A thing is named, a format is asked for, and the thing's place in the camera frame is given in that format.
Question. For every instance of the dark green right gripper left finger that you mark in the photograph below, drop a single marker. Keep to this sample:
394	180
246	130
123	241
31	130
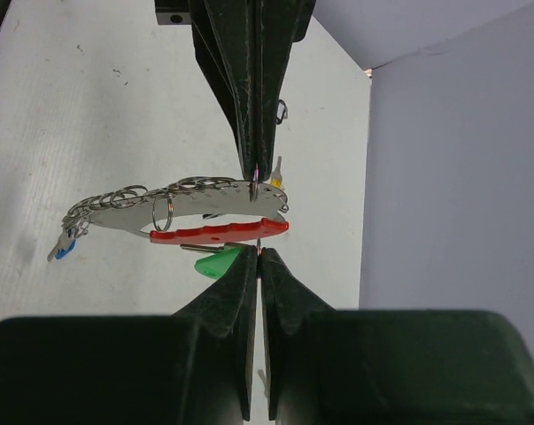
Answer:
190	367

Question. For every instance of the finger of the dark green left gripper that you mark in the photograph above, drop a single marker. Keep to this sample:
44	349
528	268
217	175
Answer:
278	24
221	33

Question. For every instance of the key with large black tag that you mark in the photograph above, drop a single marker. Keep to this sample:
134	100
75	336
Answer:
282	112

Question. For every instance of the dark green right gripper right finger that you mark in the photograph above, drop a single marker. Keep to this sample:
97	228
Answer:
329	366

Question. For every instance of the red-handled metal keyring holder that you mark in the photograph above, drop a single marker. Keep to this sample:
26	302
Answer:
151	213

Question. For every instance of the key with yellow tag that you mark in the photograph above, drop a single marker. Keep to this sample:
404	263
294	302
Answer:
276	175

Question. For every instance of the blue key tag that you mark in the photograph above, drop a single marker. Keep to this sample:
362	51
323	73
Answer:
62	250

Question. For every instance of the key with green tag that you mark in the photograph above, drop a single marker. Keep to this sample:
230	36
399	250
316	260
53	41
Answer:
217	260

